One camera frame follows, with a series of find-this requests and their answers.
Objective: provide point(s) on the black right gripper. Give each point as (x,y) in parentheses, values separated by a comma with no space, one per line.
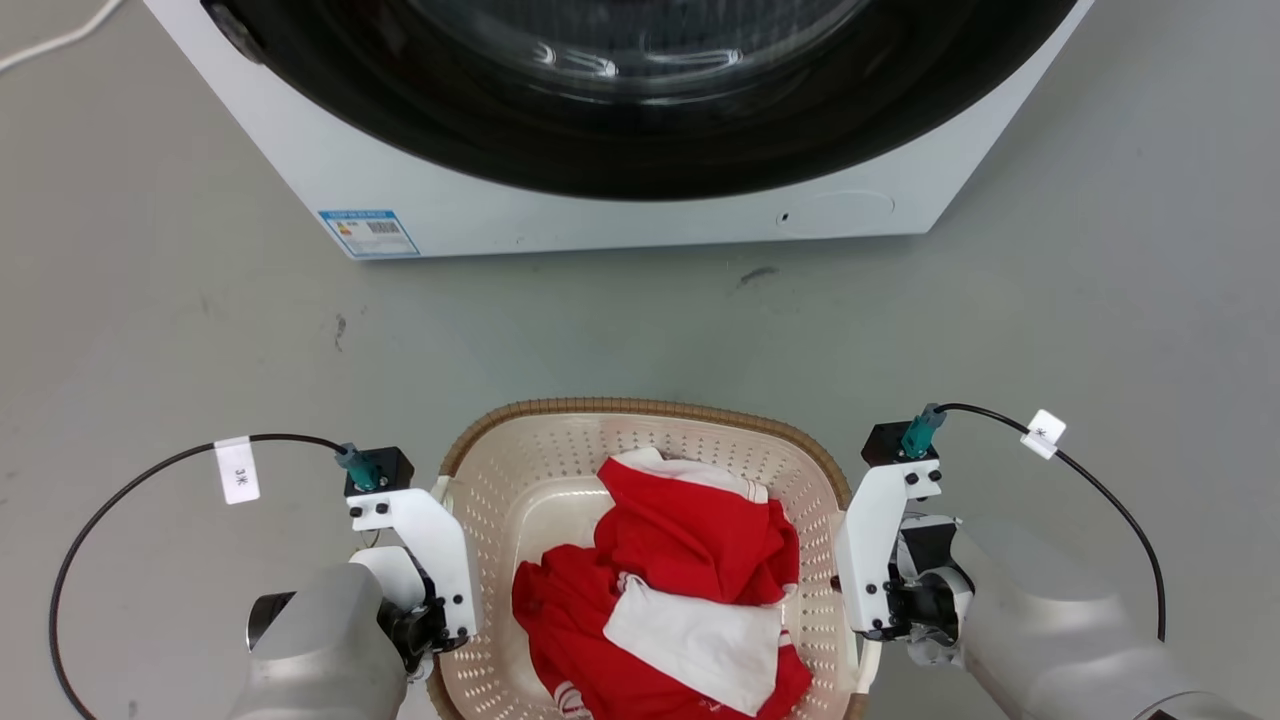
(925,600)

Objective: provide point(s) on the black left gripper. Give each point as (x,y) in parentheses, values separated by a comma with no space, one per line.
(418,630)

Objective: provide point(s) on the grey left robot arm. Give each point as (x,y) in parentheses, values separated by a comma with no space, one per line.
(320,650)

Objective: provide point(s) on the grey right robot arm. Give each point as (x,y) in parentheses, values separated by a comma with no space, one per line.
(1050,640)

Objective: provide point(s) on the beige perforated laundry basket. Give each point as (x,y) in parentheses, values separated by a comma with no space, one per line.
(500,480)

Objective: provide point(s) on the red and white garment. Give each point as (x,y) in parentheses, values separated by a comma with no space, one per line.
(690,540)

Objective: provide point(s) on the blue energy label sticker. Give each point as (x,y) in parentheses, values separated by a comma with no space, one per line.
(368,232)

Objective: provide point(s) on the white washing machine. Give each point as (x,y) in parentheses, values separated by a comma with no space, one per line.
(300,150)

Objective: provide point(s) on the black round washer door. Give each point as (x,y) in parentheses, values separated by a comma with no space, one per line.
(640,150)

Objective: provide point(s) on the white right camera bracket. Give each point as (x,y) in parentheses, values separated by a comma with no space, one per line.
(865,540)

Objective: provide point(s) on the white camera bracket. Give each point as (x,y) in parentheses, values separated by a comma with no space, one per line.
(430,530)
(865,540)

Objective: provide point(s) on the white left camera bracket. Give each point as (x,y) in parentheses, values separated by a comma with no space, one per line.
(430,530)

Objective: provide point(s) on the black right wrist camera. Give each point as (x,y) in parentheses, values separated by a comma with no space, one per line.
(882,442)

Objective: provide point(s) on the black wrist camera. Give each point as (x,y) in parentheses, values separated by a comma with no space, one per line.
(392,465)
(882,442)

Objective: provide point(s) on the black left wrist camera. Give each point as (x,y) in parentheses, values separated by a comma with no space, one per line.
(392,465)

